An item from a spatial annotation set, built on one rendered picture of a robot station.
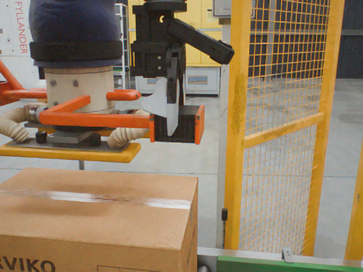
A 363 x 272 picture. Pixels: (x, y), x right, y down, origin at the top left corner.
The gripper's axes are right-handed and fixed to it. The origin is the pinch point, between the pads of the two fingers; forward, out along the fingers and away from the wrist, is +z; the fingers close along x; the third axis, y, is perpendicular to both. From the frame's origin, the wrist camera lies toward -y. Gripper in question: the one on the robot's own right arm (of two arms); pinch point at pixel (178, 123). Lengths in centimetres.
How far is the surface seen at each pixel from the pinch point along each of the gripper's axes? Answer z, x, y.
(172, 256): 30.6, -4.6, 2.1
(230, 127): 17, -64, -9
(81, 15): -19.4, -16.9, 23.9
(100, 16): -19.4, -19.9, 20.9
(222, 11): -27, -112, -4
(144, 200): 28.5, -25.6, 13.5
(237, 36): -15, -63, -11
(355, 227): 53, -63, -57
